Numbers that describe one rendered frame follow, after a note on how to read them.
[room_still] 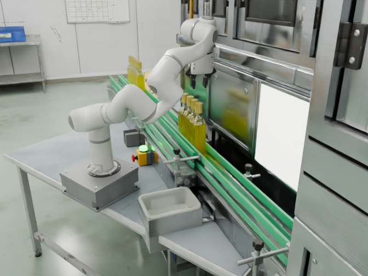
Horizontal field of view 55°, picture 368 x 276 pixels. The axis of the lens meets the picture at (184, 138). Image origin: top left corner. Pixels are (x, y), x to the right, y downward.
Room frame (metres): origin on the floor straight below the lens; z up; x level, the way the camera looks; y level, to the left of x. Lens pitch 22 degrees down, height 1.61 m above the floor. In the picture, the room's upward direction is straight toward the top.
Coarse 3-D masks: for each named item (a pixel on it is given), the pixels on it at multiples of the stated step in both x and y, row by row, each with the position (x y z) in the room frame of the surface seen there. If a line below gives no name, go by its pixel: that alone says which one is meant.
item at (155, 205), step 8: (152, 192) 1.28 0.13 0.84; (160, 192) 1.28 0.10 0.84; (168, 192) 1.29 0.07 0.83; (176, 192) 1.31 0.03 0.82; (184, 192) 1.31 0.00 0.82; (144, 200) 1.25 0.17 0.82; (152, 200) 1.27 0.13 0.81; (160, 200) 1.28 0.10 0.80; (168, 200) 1.29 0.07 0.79; (176, 200) 1.30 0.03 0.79; (184, 200) 1.31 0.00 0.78; (192, 200) 1.24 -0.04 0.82; (144, 208) 1.16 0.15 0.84; (152, 208) 1.26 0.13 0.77; (160, 208) 1.27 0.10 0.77; (168, 208) 1.27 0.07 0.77; (176, 208) 1.27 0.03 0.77; (184, 208) 1.27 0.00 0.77; (192, 208) 1.16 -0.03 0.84; (152, 216) 1.11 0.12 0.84; (160, 216) 1.11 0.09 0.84
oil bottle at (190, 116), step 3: (189, 114) 1.57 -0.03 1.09; (192, 114) 1.56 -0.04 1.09; (189, 117) 1.55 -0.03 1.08; (192, 117) 1.54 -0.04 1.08; (189, 120) 1.55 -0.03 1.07; (189, 123) 1.55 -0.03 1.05; (189, 126) 1.55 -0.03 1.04; (189, 129) 1.55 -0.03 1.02; (189, 132) 1.55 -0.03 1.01; (189, 135) 1.55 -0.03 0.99; (189, 138) 1.55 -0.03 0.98; (189, 141) 1.55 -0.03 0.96
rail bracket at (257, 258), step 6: (258, 240) 0.75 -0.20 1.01; (258, 246) 0.74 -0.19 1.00; (288, 246) 0.78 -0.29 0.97; (252, 252) 0.76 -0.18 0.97; (258, 252) 0.74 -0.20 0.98; (270, 252) 0.77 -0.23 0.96; (276, 252) 0.77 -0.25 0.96; (282, 252) 0.77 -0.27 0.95; (288, 252) 0.78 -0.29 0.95; (246, 258) 0.74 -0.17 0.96; (252, 258) 0.74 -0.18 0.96; (258, 258) 0.74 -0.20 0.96; (240, 264) 0.73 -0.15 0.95; (258, 264) 0.75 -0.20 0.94; (252, 270) 0.75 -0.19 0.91; (258, 270) 0.75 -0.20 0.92
